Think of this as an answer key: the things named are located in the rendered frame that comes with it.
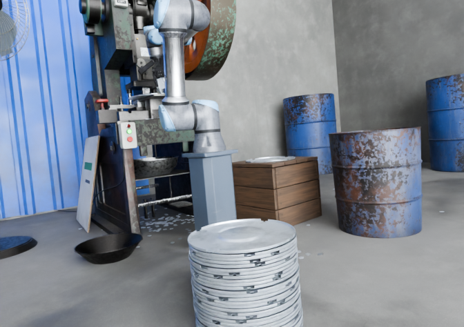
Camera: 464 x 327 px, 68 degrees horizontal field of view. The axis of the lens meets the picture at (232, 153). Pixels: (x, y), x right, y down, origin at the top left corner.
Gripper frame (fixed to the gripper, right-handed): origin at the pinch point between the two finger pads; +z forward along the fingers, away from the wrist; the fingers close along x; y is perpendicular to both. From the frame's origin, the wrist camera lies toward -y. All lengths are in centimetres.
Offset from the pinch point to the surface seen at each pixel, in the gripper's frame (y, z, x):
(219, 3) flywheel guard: 36, -42, 30
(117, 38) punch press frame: -21.8, -31.3, 9.0
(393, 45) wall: 206, 25, 272
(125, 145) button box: -12.6, 19.4, -31.2
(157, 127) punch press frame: -3.7, 19.1, -6.5
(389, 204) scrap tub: 111, 50, -50
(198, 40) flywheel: 16, -22, 48
